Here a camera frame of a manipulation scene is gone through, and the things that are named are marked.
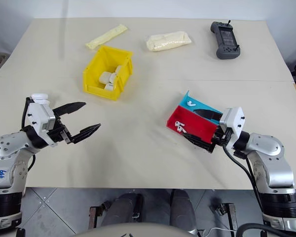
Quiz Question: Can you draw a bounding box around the red plastic tray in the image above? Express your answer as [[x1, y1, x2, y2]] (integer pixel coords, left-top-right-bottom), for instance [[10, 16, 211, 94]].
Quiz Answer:
[[165, 105, 219, 145]]

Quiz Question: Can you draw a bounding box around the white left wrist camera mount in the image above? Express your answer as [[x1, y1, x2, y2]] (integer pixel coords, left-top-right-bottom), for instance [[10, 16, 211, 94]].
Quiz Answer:
[[27, 102, 57, 147]]

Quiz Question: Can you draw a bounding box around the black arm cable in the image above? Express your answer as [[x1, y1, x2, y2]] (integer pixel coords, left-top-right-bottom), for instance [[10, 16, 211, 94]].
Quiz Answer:
[[20, 97, 37, 173], [221, 144, 264, 210]]

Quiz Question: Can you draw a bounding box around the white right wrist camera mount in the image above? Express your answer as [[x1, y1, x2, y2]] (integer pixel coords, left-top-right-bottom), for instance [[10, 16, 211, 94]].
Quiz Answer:
[[219, 106, 245, 138]]

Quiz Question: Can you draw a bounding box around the dark gray rounded shape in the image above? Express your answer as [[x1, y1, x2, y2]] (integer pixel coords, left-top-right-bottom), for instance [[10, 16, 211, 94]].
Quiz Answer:
[[168, 188, 197, 235], [100, 193, 144, 228]]

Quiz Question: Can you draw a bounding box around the teal plastic tray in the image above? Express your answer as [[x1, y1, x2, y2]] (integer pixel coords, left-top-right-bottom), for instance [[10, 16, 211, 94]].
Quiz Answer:
[[179, 90, 224, 125]]

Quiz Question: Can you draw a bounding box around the cream padded pouch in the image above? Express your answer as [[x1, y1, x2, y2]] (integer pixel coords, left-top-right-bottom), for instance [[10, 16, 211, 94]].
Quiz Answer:
[[146, 30, 193, 53]]

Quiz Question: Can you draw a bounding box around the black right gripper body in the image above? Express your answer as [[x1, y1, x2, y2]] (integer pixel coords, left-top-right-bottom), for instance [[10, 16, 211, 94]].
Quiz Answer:
[[210, 124, 234, 154]]

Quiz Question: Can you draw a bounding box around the yellow plastic bin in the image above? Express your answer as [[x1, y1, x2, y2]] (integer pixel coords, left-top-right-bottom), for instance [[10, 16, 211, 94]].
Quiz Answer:
[[82, 45, 134, 102]]

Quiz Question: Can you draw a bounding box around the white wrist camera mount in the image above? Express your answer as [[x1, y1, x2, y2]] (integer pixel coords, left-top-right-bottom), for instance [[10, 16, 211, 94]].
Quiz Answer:
[[27, 102, 57, 147], [219, 106, 245, 138]]

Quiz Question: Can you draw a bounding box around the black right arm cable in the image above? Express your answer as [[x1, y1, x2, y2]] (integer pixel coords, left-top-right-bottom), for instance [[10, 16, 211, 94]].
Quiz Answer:
[[221, 144, 264, 210]]

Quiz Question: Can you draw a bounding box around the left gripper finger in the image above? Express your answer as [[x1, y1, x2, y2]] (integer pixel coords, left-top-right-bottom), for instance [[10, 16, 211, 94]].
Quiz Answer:
[[53, 101, 87, 122], [70, 123, 102, 145]]

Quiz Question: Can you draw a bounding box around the rusty metal bracket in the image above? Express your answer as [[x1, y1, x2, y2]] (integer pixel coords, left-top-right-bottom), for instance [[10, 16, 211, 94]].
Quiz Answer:
[[88, 205, 97, 231], [226, 202, 239, 232]]

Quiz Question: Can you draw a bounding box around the beige rounded shape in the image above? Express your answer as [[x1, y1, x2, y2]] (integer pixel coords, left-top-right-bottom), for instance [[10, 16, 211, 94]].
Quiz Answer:
[[73, 221, 189, 237]]

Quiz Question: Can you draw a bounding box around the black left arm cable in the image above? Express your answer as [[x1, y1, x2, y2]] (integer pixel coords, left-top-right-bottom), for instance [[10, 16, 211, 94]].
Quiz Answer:
[[20, 97, 37, 173]]

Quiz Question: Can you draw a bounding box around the long cream packet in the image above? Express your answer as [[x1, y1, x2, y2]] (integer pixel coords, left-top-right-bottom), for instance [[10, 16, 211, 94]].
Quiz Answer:
[[85, 23, 129, 50]]

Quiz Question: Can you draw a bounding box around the gray handheld controller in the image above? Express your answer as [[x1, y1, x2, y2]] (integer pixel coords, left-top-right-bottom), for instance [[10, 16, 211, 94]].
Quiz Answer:
[[210, 19, 242, 60]]

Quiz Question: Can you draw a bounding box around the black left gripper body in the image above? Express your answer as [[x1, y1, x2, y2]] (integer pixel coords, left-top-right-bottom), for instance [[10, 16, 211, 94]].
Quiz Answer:
[[48, 115, 74, 146]]

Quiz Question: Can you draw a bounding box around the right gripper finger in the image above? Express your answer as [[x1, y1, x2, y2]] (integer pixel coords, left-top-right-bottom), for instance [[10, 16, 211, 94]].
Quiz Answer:
[[194, 108, 224, 122], [183, 133, 217, 154]]

